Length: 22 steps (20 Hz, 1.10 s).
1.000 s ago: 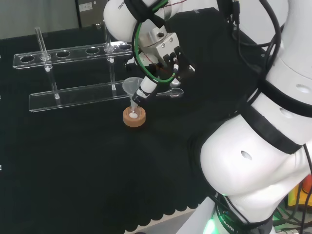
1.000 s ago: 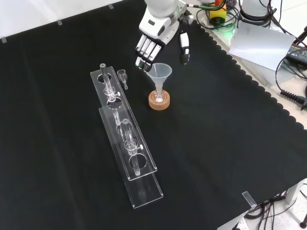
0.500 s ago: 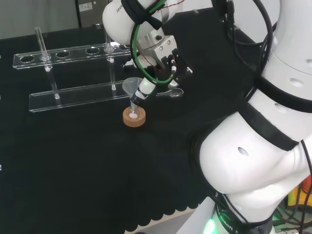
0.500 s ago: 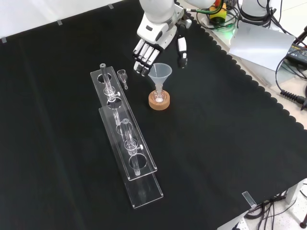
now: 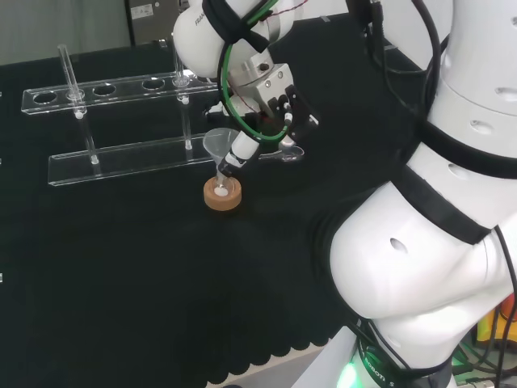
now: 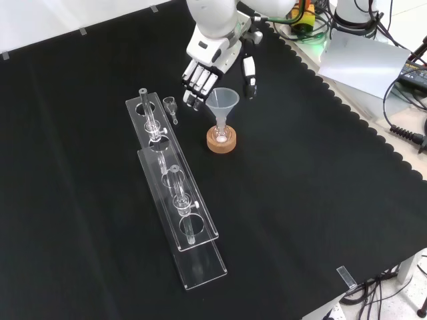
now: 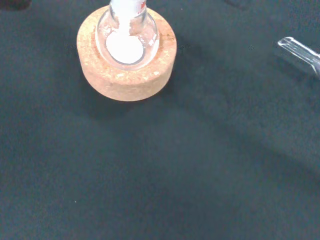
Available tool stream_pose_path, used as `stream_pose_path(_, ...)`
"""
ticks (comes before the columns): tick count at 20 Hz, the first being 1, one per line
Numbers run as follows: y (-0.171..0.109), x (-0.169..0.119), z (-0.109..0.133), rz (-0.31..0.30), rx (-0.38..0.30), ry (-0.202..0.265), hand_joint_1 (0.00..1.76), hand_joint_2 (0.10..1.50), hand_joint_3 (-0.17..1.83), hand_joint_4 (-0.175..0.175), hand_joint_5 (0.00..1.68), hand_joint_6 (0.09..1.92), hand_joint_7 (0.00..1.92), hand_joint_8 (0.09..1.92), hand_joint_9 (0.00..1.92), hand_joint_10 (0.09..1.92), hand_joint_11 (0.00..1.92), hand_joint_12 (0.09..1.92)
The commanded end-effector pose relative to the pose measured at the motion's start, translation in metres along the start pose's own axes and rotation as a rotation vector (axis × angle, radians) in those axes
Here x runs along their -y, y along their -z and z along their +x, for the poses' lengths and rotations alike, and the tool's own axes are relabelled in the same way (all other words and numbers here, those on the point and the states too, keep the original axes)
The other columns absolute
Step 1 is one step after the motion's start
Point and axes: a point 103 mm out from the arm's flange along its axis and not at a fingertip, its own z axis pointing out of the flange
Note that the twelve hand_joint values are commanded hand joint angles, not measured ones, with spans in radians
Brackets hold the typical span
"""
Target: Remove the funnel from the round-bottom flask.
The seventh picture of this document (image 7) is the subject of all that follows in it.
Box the black bench cloth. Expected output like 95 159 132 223
0 0 320 240

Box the cork ring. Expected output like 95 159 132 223
76 4 178 102

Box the glass round-bottom flask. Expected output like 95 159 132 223
94 0 161 72

